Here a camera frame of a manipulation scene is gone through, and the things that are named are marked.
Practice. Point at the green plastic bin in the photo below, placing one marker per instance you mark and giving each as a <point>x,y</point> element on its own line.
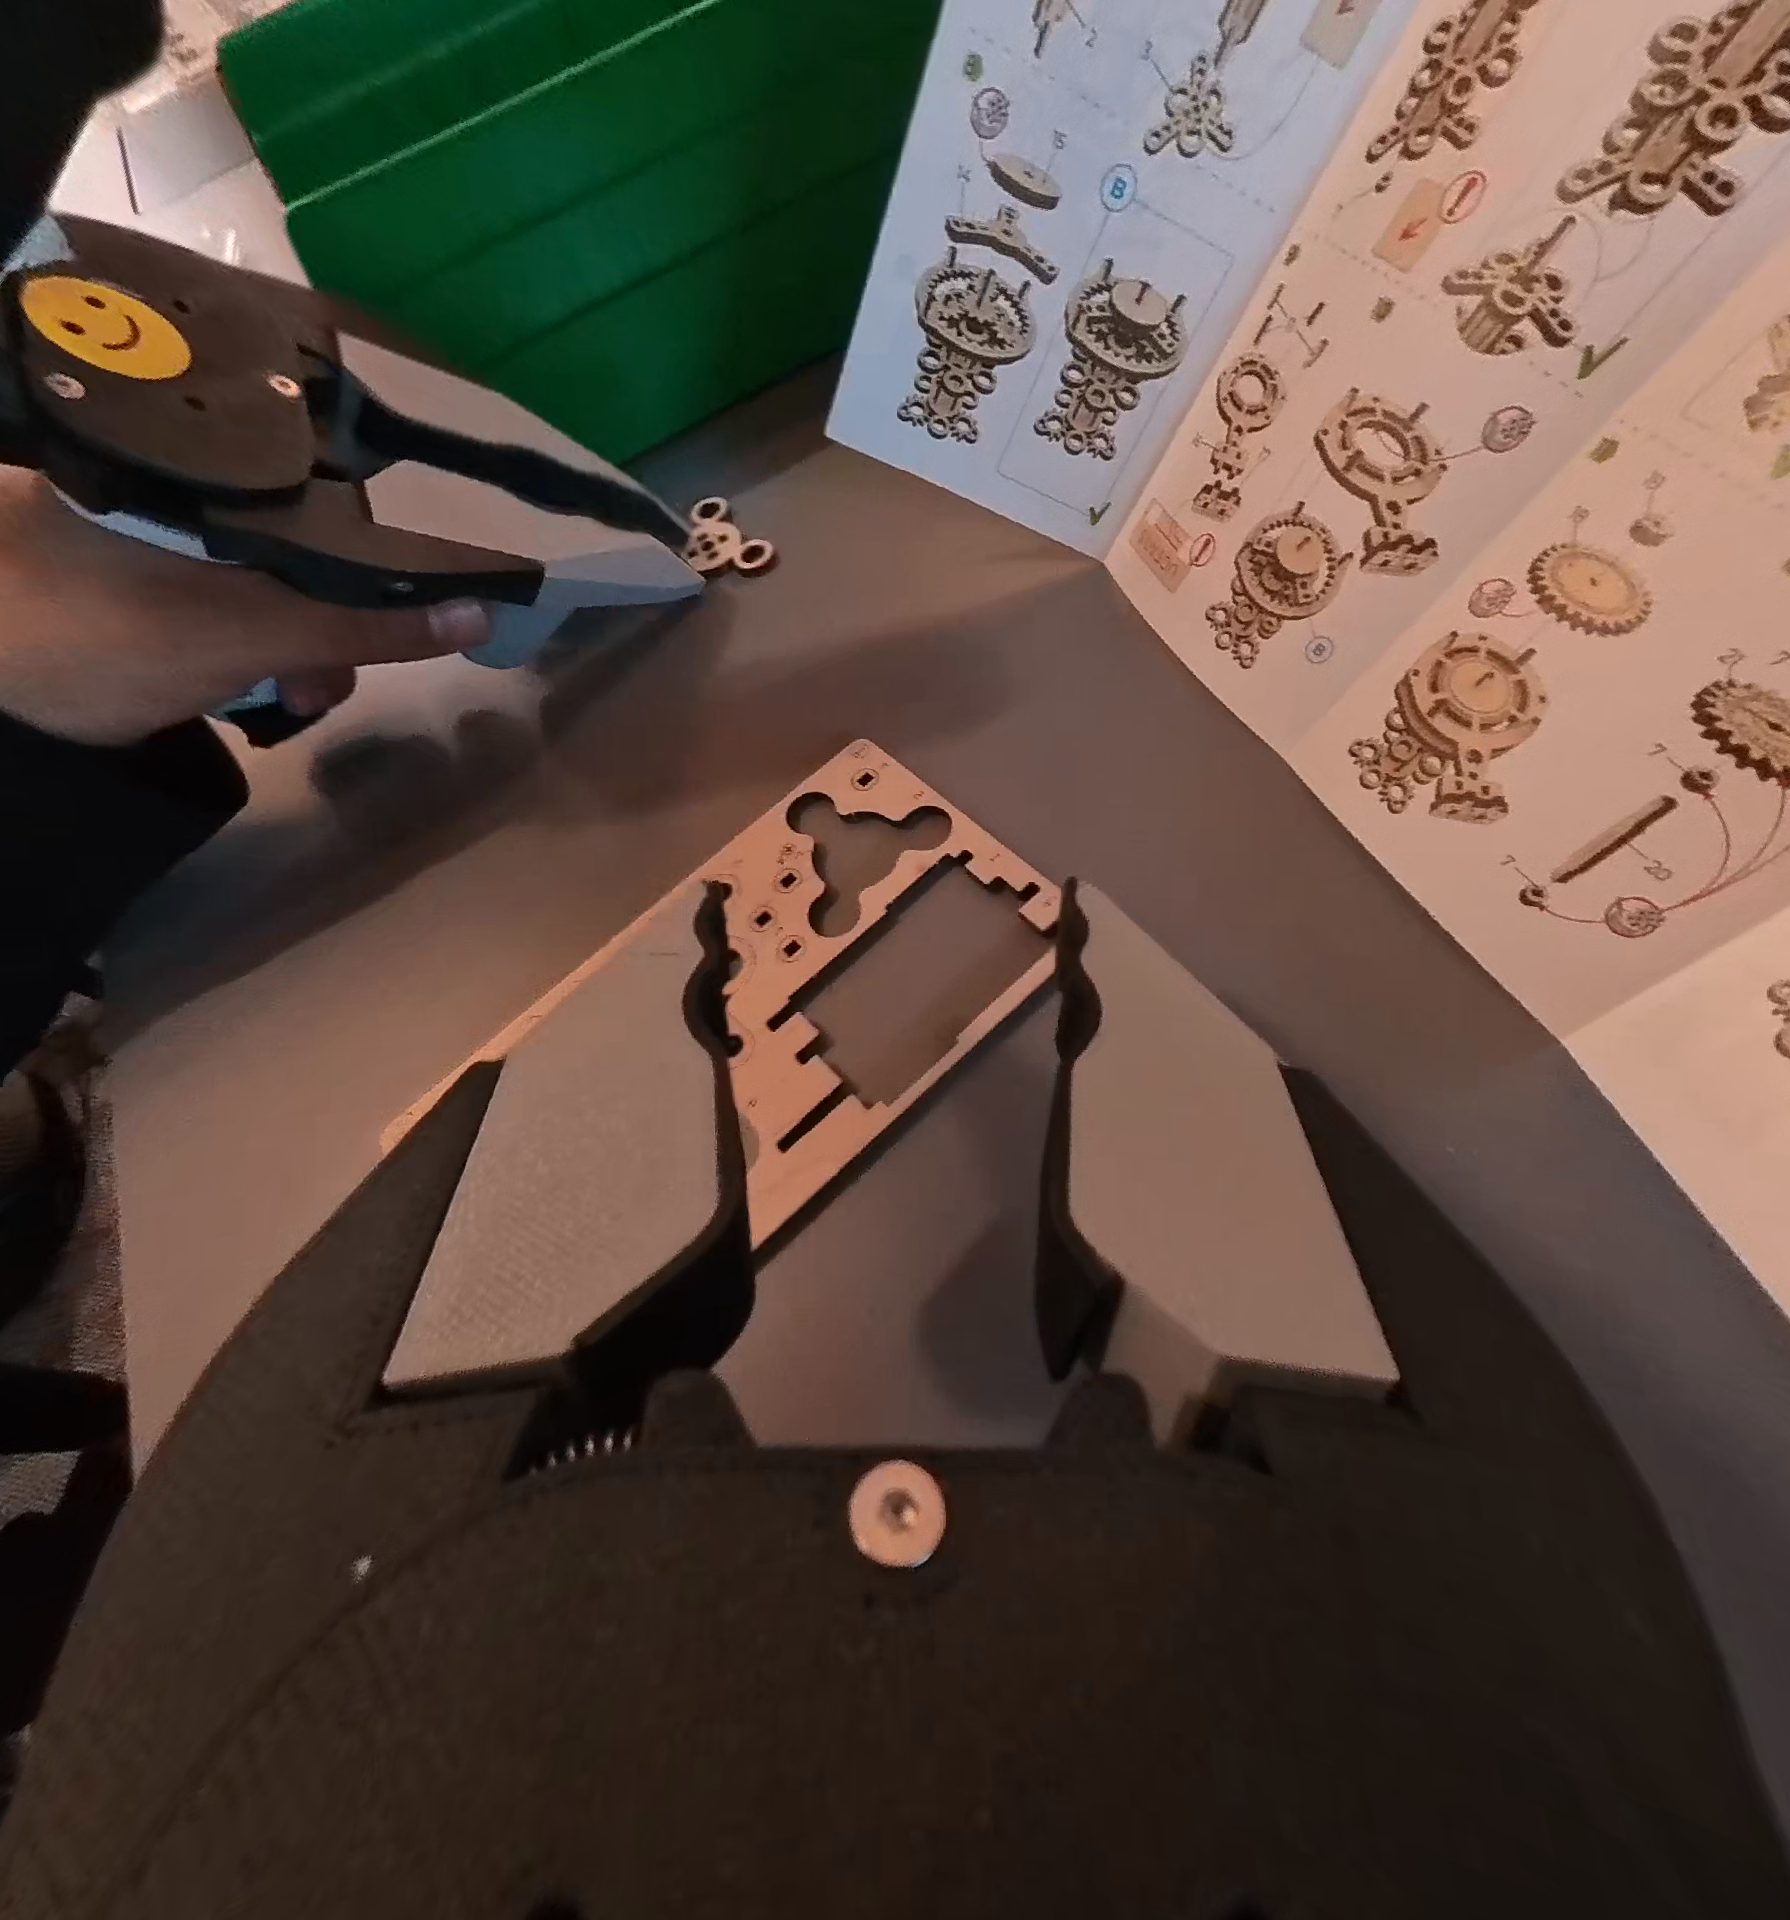
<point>566,194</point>

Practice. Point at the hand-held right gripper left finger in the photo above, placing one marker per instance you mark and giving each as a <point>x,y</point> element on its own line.
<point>580,1184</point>

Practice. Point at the folded paper instruction booklet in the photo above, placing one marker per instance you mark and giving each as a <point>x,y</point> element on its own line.
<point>1435,449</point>

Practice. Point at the person's left forearm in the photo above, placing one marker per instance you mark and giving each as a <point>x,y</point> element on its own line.
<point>55,899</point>

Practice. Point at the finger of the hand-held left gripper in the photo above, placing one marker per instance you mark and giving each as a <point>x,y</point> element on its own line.
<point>534,517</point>
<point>593,592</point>

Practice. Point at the person's left hand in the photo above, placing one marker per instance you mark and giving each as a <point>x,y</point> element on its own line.
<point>84,630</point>

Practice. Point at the wooden parts sheet with cutouts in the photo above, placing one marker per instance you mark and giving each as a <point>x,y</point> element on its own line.
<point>798,1184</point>

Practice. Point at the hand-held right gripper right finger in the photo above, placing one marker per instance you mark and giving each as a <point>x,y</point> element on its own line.
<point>1211,1201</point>

